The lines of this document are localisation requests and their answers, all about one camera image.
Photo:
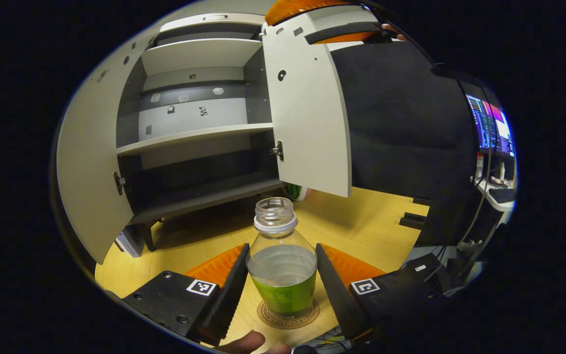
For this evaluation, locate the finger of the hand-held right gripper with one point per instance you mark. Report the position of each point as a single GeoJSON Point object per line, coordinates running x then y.
{"type": "Point", "coordinates": [307, 6]}
{"type": "Point", "coordinates": [347, 30]}

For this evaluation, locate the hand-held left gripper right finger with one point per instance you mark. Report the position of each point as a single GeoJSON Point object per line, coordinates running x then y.
{"type": "Point", "coordinates": [337, 295]}

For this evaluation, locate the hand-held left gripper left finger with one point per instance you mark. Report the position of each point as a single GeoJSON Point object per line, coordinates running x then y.
{"type": "Point", "coordinates": [226, 295]}

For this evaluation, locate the round brown coaster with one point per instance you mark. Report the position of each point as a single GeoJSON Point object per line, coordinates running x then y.
{"type": "Point", "coordinates": [266, 317]}

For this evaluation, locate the clear bottle with green label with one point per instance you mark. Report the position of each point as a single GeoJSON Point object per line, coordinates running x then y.
{"type": "Point", "coordinates": [280, 275]}

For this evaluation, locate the white cabinet door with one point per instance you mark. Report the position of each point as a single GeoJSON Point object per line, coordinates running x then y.
{"type": "Point", "coordinates": [307, 123]}
{"type": "Point", "coordinates": [91, 172]}

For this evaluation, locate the grey and white cabinet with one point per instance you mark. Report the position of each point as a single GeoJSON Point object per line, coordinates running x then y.
{"type": "Point", "coordinates": [199, 54]}

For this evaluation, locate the white cabinet drawer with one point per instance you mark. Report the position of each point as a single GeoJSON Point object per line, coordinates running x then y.
{"type": "Point", "coordinates": [204, 22]}

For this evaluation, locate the black box with white label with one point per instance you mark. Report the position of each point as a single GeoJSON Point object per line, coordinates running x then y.
{"type": "Point", "coordinates": [423, 275]}

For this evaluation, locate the black backdrop cloth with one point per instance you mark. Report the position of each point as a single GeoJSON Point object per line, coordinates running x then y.
{"type": "Point", "coordinates": [401, 123]}

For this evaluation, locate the small grey box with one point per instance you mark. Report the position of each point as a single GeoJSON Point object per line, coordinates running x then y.
{"type": "Point", "coordinates": [128, 244]}

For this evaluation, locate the computer monitor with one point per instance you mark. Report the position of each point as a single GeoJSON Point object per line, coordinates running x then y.
{"type": "Point", "coordinates": [492, 125]}

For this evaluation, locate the white desk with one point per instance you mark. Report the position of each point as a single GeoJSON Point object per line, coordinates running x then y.
{"type": "Point", "coordinates": [501, 204]}

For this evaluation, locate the black metal bracket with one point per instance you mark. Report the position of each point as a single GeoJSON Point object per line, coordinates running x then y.
{"type": "Point", "coordinates": [413, 220]}
{"type": "Point", "coordinates": [421, 200]}

